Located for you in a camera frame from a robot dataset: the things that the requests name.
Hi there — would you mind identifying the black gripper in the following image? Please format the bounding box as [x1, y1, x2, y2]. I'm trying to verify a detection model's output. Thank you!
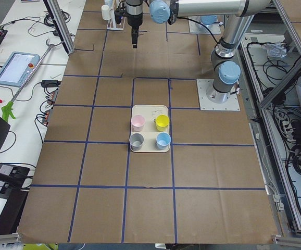
[128, 14, 143, 48]

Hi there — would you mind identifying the white plastic cup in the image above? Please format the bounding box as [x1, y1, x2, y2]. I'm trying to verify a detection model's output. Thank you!
[101, 5, 111, 21]

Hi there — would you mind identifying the light blue cup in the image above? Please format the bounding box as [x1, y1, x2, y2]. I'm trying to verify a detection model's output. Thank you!
[156, 132, 171, 150]
[104, 0, 113, 8]

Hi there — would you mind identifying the pink plastic cup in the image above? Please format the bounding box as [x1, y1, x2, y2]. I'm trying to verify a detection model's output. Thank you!
[131, 115, 145, 132]

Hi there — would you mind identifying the yellow plastic cup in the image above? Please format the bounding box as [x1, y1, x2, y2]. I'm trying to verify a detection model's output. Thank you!
[155, 115, 170, 132]

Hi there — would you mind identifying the grey plastic cup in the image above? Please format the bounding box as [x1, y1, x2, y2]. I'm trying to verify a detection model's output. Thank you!
[129, 133, 144, 152]

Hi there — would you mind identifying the cream plastic tray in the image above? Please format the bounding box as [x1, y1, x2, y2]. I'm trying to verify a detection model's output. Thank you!
[130, 105, 170, 153]

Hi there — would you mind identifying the black power adapter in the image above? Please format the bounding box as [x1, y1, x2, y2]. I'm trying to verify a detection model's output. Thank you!
[41, 80, 61, 88]

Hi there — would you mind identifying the blue teach pendant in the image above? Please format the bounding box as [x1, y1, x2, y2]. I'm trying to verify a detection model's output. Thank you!
[0, 52, 40, 87]

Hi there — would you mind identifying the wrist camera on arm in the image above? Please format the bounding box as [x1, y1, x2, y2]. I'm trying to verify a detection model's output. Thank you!
[114, 7, 126, 24]

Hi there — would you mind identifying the white wire cup rack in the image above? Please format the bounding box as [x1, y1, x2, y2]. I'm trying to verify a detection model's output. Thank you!
[104, 0, 126, 31]

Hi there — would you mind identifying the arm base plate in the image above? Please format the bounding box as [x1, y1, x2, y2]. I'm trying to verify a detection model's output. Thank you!
[196, 79, 240, 111]
[189, 21, 222, 35]

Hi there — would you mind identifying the aluminium frame post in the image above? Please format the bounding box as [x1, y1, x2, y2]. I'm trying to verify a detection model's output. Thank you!
[43, 0, 75, 55]

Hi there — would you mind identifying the green handled reach grabber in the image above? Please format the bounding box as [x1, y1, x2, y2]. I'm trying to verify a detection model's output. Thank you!
[1, 39, 62, 122]

